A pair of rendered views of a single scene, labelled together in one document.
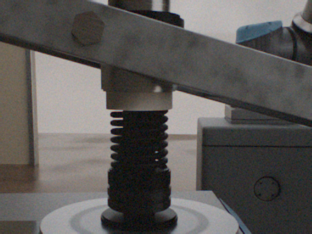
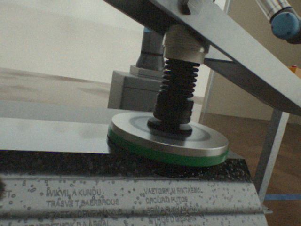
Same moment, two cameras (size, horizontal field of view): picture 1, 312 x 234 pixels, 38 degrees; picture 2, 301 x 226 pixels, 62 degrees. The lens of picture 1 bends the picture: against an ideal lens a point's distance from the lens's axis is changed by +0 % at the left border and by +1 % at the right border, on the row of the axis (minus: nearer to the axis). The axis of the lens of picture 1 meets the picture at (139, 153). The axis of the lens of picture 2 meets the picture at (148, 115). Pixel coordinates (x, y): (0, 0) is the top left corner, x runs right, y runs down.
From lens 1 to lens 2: 0.25 m
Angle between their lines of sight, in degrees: 24
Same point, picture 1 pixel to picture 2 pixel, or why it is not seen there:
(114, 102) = (178, 54)
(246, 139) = (147, 86)
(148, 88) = (202, 49)
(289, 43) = not seen: hidden behind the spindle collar
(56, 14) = not seen: outside the picture
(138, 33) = (213, 15)
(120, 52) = (202, 24)
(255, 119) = (150, 76)
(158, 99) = (202, 57)
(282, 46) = not seen: hidden behind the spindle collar
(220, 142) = (133, 85)
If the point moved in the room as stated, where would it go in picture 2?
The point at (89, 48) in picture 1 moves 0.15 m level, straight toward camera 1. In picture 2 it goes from (188, 17) to (291, 6)
